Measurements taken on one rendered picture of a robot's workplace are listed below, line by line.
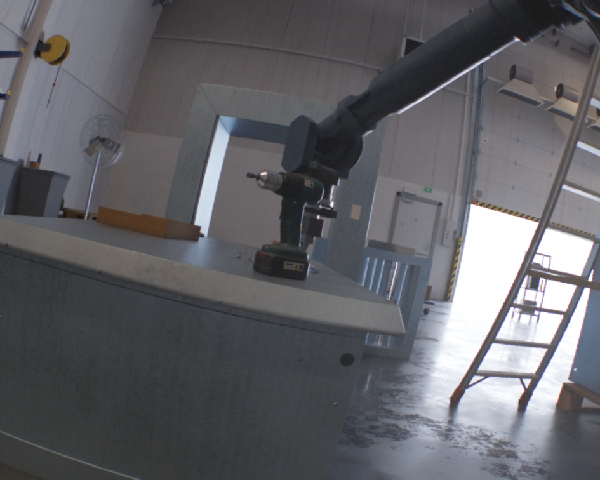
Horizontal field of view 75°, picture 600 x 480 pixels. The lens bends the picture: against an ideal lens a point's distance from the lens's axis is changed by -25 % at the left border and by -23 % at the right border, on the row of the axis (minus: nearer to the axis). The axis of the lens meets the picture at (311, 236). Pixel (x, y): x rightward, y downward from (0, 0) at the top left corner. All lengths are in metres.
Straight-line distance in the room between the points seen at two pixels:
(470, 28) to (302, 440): 1.03
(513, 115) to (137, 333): 11.71
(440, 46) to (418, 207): 9.88
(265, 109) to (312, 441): 2.25
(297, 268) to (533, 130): 11.59
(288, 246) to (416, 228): 9.89
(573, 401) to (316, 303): 2.44
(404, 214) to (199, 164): 8.32
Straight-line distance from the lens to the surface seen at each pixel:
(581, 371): 3.18
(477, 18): 1.18
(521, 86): 11.80
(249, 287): 0.94
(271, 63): 11.41
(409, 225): 10.92
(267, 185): 1.07
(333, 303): 0.95
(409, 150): 11.14
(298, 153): 1.39
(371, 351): 3.69
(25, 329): 1.14
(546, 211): 2.40
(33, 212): 7.53
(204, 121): 2.99
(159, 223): 1.66
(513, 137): 12.15
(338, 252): 2.87
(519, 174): 12.03
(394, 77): 1.25
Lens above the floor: 0.74
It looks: level
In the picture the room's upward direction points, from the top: 11 degrees clockwise
